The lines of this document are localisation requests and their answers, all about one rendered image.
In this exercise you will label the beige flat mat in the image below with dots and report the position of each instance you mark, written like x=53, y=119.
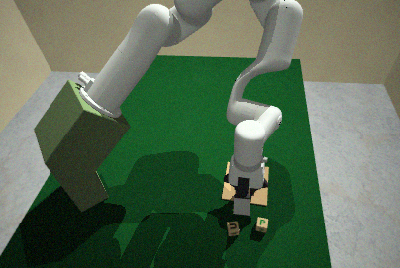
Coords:
x=260, y=196

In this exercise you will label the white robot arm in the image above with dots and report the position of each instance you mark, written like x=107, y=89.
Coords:
x=155, y=27

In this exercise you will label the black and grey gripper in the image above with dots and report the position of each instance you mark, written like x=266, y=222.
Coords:
x=256, y=179

